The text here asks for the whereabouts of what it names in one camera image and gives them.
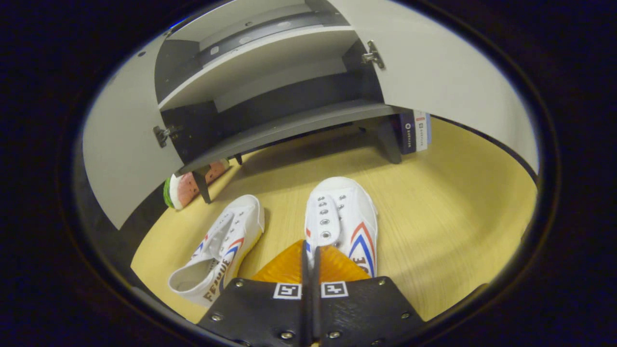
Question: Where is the white book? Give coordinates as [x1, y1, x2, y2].
[414, 110, 432, 151]

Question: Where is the dark blue book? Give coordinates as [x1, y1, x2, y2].
[398, 112, 416, 155]

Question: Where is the white shoe cabinet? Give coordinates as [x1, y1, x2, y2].
[154, 0, 403, 204]

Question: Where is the white striped canvas shoe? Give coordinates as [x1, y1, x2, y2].
[305, 176, 379, 279]
[168, 194, 265, 308]

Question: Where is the watermelon slice toy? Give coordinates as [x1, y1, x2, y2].
[163, 159, 231, 211]

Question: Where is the white cabinet door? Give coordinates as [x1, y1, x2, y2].
[333, 0, 539, 172]
[82, 30, 185, 230]

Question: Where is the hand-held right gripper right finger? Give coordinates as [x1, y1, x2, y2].
[311, 243, 427, 347]

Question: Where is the metal door hinge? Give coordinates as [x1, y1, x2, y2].
[362, 40, 385, 69]
[153, 125, 184, 147]

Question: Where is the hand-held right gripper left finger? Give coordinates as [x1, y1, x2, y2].
[197, 240, 311, 347]

